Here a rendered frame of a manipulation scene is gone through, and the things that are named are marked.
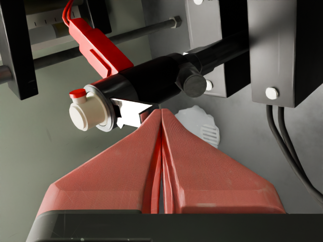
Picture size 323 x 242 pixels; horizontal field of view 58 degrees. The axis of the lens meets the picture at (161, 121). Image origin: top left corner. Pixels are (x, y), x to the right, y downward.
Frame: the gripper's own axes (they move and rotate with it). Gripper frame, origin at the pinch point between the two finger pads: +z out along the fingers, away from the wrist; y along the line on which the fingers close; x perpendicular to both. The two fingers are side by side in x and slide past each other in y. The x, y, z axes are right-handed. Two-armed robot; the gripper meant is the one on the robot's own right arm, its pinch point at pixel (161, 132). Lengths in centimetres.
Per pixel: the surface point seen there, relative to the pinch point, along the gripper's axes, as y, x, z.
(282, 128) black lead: -10.0, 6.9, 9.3
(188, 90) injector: -1.5, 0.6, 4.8
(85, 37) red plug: 4.8, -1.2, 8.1
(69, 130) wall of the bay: 14.5, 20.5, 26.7
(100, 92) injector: 3.2, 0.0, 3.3
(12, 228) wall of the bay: 21.8, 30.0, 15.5
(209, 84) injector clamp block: -4.6, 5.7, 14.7
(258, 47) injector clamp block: -7.6, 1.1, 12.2
